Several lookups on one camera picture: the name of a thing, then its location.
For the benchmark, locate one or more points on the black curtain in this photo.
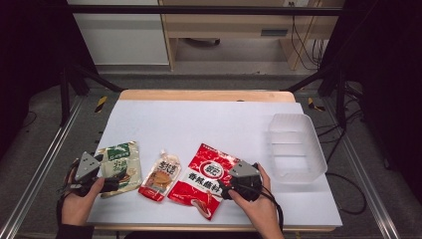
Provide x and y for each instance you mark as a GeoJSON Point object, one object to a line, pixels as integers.
{"type": "Point", "coordinates": [391, 66]}
{"type": "Point", "coordinates": [30, 49]}

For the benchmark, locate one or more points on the light wooden desk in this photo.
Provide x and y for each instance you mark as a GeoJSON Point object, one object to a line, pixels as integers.
{"type": "Point", "coordinates": [232, 23]}

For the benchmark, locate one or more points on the white cabinet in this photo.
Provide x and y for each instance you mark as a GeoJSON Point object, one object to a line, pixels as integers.
{"type": "Point", "coordinates": [122, 40]}

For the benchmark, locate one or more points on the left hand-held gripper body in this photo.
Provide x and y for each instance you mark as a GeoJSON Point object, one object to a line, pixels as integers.
{"type": "Point", "coordinates": [87, 167]}

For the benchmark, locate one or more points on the black frame bar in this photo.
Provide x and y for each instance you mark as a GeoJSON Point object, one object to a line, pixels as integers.
{"type": "Point", "coordinates": [199, 10]}

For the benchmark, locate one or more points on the black metal stand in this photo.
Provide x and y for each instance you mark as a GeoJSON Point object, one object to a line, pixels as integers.
{"type": "Point", "coordinates": [341, 99]}
{"type": "Point", "coordinates": [64, 96]}

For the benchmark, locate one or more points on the yellow and black tape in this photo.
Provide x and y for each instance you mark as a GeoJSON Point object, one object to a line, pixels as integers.
{"type": "Point", "coordinates": [313, 104]}
{"type": "Point", "coordinates": [101, 104]}

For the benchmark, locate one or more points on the aluminium rail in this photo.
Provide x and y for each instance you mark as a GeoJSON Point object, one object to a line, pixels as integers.
{"type": "Point", "coordinates": [40, 166]}
{"type": "Point", "coordinates": [365, 172]}

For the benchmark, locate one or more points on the wooden table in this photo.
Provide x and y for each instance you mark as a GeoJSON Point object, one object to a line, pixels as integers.
{"type": "Point", "coordinates": [199, 95]}

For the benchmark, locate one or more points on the person's left hand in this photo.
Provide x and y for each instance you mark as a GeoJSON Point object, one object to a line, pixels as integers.
{"type": "Point", "coordinates": [76, 209]}

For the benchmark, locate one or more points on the person's right hand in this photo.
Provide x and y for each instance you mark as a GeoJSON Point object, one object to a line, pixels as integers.
{"type": "Point", "coordinates": [262, 209]}

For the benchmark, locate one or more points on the large red seasoning packet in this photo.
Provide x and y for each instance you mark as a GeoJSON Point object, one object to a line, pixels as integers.
{"type": "Point", "coordinates": [199, 186]}

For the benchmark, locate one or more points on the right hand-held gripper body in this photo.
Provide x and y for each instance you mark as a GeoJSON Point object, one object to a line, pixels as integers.
{"type": "Point", "coordinates": [245, 182]}

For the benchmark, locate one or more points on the white table mat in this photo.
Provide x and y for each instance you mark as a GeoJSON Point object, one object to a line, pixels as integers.
{"type": "Point", "coordinates": [199, 126]}

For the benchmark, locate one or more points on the green and white snack packet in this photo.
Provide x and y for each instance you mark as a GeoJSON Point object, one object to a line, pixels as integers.
{"type": "Point", "coordinates": [121, 152]}

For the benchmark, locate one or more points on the translucent plastic container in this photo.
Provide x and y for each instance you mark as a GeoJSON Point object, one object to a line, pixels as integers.
{"type": "Point", "coordinates": [297, 149]}

